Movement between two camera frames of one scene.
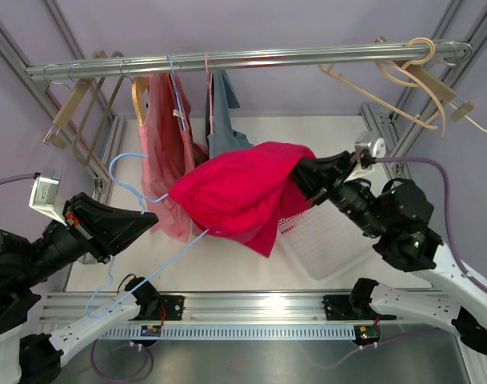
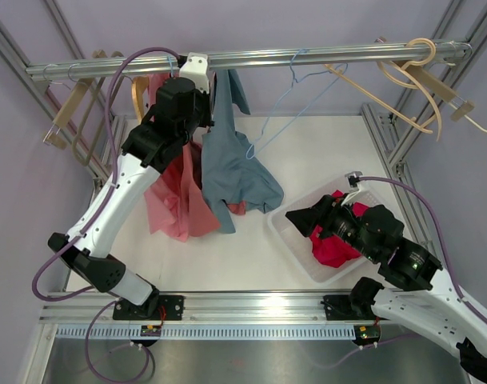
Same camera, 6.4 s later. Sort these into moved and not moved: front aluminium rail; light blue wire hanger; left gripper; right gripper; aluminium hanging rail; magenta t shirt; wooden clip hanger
Moved: light blue wire hanger; left gripper; right gripper; magenta t shirt
Not moved: aluminium hanging rail; front aluminium rail; wooden clip hanger
